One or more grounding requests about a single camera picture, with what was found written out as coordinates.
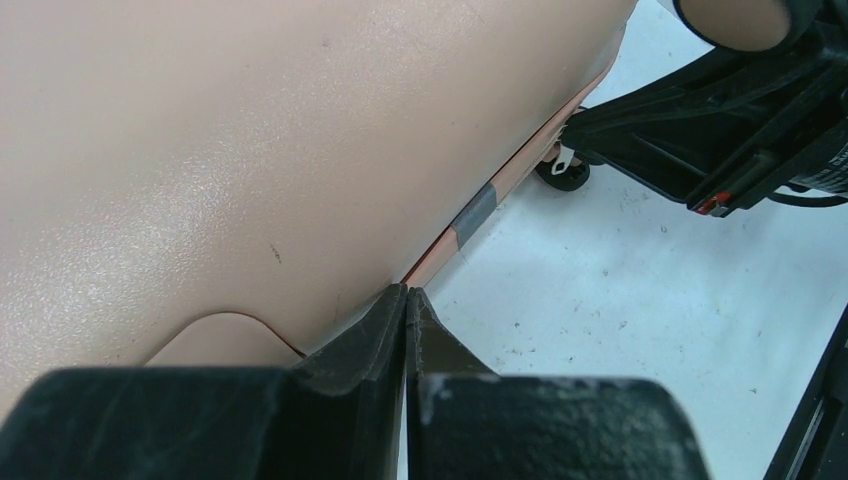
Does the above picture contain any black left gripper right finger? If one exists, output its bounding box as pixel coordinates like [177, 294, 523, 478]
[406, 288, 709, 479]

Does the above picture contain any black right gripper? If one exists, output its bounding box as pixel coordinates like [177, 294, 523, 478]
[561, 1, 847, 217]

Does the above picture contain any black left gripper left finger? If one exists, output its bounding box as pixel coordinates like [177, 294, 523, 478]
[1, 284, 408, 479]

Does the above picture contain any pink hard-shell suitcase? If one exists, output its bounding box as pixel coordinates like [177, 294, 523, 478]
[1, 1, 637, 416]

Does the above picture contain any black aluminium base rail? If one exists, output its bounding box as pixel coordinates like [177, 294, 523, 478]
[764, 318, 847, 480]

